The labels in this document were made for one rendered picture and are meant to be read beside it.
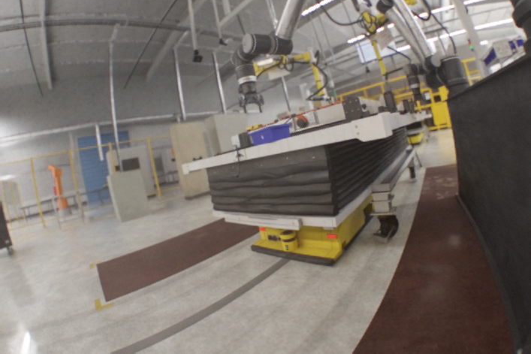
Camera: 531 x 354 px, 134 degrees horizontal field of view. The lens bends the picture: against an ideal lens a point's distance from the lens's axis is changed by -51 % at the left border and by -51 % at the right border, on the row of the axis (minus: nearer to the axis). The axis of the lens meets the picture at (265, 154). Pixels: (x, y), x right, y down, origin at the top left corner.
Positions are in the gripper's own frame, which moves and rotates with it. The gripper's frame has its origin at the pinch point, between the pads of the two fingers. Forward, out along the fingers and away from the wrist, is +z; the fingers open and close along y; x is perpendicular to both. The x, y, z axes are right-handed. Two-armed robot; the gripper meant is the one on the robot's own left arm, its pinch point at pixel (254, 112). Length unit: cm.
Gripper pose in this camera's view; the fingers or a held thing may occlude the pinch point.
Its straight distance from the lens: 124.2
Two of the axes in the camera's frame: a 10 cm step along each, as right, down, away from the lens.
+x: -5.3, 1.0, 8.4
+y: 8.2, -1.9, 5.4
